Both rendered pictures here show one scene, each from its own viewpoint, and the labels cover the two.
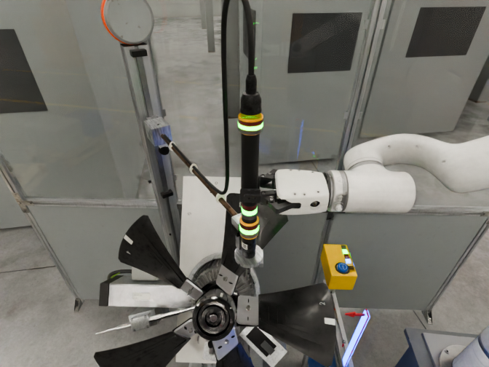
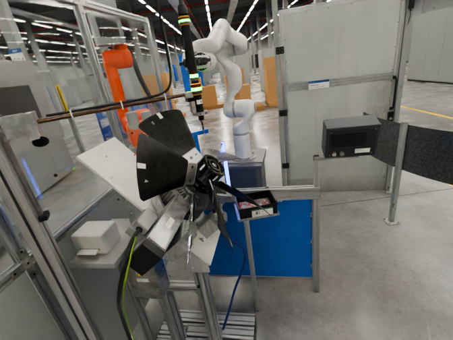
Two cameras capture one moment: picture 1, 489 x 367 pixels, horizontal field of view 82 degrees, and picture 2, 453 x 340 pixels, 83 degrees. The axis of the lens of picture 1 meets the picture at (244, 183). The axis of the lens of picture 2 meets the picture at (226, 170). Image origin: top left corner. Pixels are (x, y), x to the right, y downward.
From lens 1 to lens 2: 1.14 m
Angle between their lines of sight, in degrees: 69
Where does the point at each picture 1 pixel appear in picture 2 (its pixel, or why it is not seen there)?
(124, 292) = (160, 231)
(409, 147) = (198, 44)
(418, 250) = not seen: hidden behind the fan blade
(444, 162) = (212, 42)
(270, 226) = (178, 117)
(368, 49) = (94, 52)
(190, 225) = (121, 184)
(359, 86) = (101, 77)
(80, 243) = not seen: outside the picture
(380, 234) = not seen: hidden behind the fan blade
